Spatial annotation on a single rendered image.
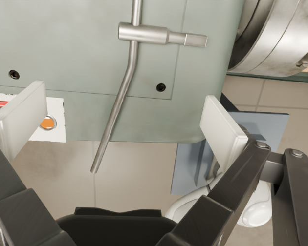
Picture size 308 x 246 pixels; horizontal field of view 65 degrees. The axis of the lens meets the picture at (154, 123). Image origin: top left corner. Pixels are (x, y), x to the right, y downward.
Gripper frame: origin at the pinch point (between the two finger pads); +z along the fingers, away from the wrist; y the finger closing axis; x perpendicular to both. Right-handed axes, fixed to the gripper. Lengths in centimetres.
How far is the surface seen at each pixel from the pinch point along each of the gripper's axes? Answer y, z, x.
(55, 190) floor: -55, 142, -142
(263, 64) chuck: 23.2, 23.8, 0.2
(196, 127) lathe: 11.5, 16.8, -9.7
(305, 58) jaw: 29.9, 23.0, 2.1
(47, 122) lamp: -11.8, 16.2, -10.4
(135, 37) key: 0.4, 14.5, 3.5
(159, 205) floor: 34, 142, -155
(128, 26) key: -0.6, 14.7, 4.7
